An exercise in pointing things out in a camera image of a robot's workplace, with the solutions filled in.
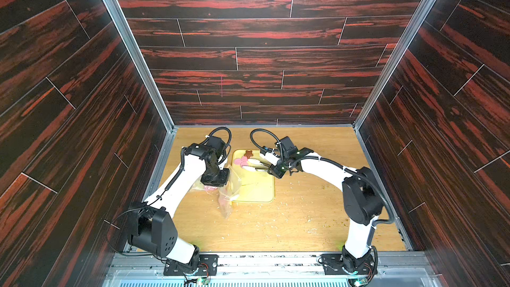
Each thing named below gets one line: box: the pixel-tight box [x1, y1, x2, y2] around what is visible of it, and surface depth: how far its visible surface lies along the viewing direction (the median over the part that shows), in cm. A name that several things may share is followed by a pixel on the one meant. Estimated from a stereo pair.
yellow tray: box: [231, 149, 275, 204], surface depth 97 cm
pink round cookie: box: [234, 156, 249, 168], surface depth 107 cm
